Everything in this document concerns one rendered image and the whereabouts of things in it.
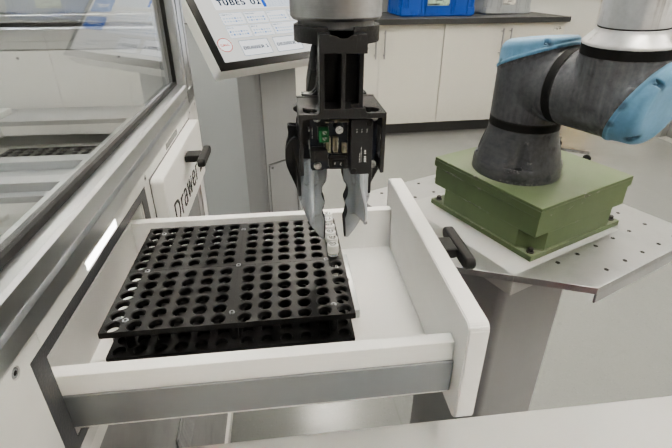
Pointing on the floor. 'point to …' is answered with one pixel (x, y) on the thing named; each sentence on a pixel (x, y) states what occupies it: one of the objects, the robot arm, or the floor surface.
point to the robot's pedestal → (501, 325)
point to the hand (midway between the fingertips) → (333, 221)
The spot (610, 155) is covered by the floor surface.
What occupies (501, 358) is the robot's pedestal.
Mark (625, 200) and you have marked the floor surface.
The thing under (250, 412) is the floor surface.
